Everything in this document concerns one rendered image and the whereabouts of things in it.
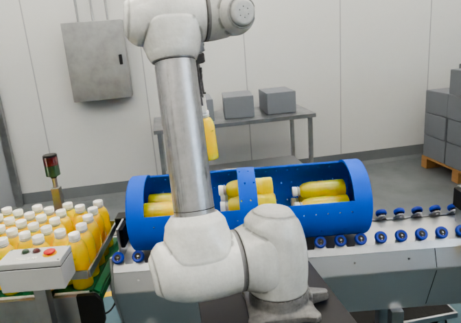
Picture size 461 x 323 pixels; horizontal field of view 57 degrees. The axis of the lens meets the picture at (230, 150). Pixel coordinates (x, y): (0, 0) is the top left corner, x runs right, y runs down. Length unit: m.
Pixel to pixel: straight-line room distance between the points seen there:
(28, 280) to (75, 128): 3.64
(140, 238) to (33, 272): 0.36
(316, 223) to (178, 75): 0.80
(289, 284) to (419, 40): 4.92
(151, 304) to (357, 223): 0.82
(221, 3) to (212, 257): 0.59
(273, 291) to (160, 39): 0.66
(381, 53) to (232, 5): 4.56
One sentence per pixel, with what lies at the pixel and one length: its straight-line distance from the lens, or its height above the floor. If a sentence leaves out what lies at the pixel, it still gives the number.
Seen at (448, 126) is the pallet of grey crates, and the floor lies 0.58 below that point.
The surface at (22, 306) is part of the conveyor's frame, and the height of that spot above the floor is 0.88.
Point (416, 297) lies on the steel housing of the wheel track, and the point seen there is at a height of 0.68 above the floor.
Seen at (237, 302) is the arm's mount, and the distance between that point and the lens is 1.22.
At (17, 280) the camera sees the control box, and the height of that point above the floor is 1.04.
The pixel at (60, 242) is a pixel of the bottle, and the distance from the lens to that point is 1.63.
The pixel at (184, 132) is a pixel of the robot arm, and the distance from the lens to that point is 0.99.
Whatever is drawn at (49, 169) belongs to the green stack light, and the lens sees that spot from 2.08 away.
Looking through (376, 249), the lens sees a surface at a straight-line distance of 1.69.
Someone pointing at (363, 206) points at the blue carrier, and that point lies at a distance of 1.57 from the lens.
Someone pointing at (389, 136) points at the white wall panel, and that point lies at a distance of 5.76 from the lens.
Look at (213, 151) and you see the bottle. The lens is 1.73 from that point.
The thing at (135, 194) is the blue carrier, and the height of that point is 1.20.
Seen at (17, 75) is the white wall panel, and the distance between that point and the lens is 5.08.
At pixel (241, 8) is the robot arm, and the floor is 1.78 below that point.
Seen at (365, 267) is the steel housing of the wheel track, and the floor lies 0.86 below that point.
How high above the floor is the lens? 1.73
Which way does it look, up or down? 16 degrees down
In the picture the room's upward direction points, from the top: 5 degrees counter-clockwise
